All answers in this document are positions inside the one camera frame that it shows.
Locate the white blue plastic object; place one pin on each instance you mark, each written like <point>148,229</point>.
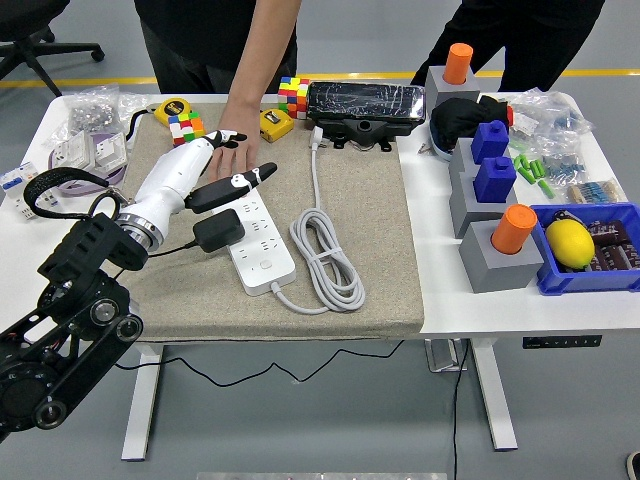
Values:
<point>445,152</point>

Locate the person's left hand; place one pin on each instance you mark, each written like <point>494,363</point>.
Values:
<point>235,160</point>

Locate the yellow tape measure silver clip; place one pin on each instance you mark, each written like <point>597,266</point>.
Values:
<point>280,127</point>

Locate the person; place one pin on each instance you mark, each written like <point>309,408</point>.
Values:
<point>200,40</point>
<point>530,40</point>

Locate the yellow tape measure black label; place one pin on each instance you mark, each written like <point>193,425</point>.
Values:
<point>172,107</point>

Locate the clear bag blue components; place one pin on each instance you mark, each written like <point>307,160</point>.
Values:
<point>562,167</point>

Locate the black device in plastic film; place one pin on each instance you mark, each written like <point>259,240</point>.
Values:
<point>365,100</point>

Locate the white circuit breaker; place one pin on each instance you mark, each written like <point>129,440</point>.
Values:
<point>15,182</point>

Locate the black cloth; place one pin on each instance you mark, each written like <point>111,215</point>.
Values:
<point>457,120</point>

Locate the purple plastic tray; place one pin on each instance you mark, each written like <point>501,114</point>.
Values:
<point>70,190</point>

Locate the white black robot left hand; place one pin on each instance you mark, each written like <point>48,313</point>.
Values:
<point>170,180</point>

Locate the large clear parts bag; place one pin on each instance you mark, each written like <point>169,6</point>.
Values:
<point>550,112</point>

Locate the white wall socket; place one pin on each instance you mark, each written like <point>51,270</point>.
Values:
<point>72,155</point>
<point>107,150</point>

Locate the yellow lemon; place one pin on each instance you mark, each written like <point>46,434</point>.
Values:
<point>570,242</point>

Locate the colourful puzzle cube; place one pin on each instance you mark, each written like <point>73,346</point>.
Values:
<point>187,127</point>
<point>294,97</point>

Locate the white power strip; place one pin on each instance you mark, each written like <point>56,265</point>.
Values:
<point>265,260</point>

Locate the clear bag of resistors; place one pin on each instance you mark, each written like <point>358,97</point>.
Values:
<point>595,191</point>

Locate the dark brown cylinders pack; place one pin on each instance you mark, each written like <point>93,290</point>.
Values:
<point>615,250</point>

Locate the grey-brown fabric mat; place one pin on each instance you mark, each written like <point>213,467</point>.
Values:
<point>360,225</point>

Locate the white table leg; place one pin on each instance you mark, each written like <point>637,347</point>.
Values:
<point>142,400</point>
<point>492,395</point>

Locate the orange cylinder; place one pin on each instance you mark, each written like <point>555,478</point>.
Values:
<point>457,62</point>
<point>512,230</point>

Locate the small black clip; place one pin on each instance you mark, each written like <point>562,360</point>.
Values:
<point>562,216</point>

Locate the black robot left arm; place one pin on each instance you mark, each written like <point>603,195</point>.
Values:
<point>95,245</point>

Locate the blue square peg block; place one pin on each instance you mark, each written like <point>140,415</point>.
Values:
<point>490,142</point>
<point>495,180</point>

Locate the person's left forearm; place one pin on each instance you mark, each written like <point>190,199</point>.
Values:
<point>260,60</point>

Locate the green plastic wall anchor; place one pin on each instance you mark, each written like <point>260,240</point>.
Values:
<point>521,163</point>
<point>537,168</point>
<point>546,189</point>
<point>526,175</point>

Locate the black office chair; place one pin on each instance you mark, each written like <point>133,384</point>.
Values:
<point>30,55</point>

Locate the black power adapter plug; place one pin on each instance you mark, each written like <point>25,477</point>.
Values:
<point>220,230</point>

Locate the black table control panel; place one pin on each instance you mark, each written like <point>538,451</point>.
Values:
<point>560,342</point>

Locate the blue plastic bin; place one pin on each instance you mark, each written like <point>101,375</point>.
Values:
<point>575,282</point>

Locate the silver box under table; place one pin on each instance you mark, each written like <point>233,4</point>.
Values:
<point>442,357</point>

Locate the grey square holder block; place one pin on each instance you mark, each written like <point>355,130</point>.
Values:
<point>450,92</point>
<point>500,275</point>
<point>462,155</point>
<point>462,205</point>

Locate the clear bag of screws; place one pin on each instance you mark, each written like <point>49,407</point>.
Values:
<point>92,112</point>

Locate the black shoe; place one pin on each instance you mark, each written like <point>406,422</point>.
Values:
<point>634,467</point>

